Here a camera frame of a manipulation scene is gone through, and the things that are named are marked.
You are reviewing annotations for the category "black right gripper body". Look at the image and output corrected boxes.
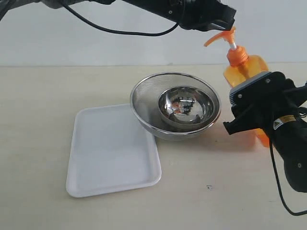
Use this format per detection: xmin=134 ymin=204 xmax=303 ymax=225
xmin=256 ymin=85 xmax=307 ymax=149

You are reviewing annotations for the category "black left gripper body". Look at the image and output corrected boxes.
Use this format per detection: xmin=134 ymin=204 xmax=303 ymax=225
xmin=168 ymin=0 xmax=225 ymax=31

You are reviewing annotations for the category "orange pump soap bottle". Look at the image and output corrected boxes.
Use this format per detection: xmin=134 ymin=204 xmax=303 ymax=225
xmin=203 ymin=26 xmax=274 ymax=148

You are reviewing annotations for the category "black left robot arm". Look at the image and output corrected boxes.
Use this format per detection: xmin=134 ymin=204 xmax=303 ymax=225
xmin=0 ymin=0 xmax=237 ymax=32

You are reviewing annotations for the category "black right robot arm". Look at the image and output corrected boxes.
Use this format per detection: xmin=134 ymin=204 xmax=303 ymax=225
xmin=224 ymin=79 xmax=307 ymax=193

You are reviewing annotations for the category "small stainless steel bowl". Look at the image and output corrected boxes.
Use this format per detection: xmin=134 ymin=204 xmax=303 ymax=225
xmin=158 ymin=86 xmax=214 ymax=128

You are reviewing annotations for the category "steel mesh strainer basket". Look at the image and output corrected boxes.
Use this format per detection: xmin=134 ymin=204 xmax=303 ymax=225
xmin=130 ymin=72 xmax=221 ymax=140

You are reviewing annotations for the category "white rectangular foam tray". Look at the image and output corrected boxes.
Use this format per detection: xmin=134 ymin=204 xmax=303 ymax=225
xmin=66 ymin=104 xmax=162 ymax=198

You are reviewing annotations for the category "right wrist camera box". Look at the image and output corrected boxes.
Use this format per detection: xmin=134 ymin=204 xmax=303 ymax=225
xmin=229 ymin=71 xmax=296 ymax=108

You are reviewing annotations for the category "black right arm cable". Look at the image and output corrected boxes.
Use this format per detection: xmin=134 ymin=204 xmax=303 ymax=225
xmin=268 ymin=107 xmax=307 ymax=216

